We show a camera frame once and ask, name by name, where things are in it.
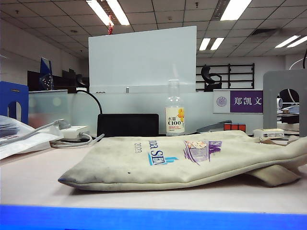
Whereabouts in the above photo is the cream printed canvas bag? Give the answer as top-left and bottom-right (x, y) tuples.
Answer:
(57, 130), (307, 192)

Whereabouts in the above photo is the white red-printed plastic bag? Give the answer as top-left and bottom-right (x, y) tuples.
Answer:
(0, 115), (64, 160)

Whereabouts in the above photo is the clear C100 drink bottle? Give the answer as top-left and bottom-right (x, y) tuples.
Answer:
(165, 79), (186, 137)

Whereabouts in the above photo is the frosted glass desk partition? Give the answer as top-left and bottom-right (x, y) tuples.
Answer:
(28, 89), (264, 135)

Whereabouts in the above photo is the black rectangular box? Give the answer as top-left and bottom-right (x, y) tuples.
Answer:
(96, 113), (160, 138)

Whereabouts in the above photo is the white board panel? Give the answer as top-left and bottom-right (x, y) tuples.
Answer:
(88, 25), (197, 94)

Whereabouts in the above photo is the grey stapler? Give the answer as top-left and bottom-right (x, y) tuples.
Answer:
(196, 119), (233, 133)

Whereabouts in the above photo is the black office chair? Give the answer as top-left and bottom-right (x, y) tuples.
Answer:
(201, 66), (223, 92)

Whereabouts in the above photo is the white power strip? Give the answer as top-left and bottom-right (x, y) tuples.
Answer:
(49, 125), (90, 139)

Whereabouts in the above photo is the Rubik's cube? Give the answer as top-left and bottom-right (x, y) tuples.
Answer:
(223, 123), (247, 132)

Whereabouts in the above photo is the ceiling light panel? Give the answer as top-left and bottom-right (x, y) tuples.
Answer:
(220, 0), (252, 21)
(199, 37), (225, 51)
(274, 34), (307, 48)
(85, 0), (130, 26)

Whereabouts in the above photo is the purple white name plate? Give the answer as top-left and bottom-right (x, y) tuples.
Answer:
(213, 89), (264, 114)

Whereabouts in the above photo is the red hanging ornament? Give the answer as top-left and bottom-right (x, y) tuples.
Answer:
(107, 14), (114, 35)

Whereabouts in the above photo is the blue glass trophy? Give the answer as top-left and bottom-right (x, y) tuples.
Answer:
(39, 57), (53, 91)

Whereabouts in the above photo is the small white box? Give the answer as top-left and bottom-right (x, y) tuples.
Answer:
(252, 128), (285, 139)

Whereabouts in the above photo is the dark desk partition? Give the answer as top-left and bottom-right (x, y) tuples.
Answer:
(26, 69), (89, 93)

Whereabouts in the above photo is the blue metal bookend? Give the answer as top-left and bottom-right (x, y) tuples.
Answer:
(0, 80), (29, 125)

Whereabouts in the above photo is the stapled paper stack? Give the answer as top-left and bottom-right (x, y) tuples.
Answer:
(0, 115), (22, 139)

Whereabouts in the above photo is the black curved cable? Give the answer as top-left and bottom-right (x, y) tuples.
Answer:
(76, 90), (103, 115)

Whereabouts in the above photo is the black wall shelf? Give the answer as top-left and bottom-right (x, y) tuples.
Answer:
(196, 63), (255, 92)

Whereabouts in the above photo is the white power strip cable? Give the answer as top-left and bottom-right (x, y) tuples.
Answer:
(49, 132), (106, 149)

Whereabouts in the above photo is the grey cable with plug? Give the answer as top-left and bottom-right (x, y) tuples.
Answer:
(0, 119), (71, 144)

